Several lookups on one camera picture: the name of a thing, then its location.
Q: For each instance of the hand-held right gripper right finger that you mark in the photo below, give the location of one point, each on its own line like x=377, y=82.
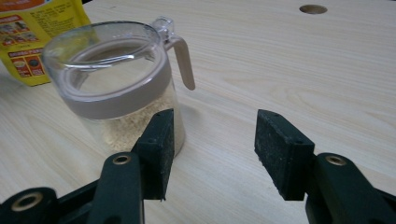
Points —
x=286, y=161

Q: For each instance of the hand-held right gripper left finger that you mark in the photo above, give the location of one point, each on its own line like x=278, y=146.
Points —
x=155, y=161

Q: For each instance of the clear jar with hinged lid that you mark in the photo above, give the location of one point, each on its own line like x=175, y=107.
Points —
x=118, y=99

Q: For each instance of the yellow spout pouch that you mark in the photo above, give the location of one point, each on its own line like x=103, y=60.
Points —
x=46, y=21

